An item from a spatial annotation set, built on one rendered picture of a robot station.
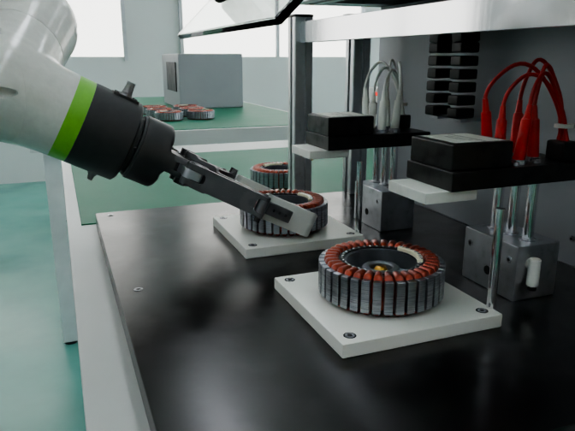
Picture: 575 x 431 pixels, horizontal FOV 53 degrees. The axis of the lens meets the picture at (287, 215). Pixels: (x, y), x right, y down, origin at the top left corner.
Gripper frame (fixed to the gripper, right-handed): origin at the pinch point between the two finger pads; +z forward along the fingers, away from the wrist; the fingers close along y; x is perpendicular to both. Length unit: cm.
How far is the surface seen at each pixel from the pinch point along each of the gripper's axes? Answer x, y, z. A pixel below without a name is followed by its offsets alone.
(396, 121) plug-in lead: -16.3, -1.8, 8.7
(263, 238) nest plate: 3.7, -4.3, -2.4
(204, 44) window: -71, 448, 74
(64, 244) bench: 51, 136, -5
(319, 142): -9.6, -0.9, 0.4
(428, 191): -8.2, -26.8, -0.7
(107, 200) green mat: 13.4, 36.0, -14.3
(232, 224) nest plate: 4.6, 2.8, -4.1
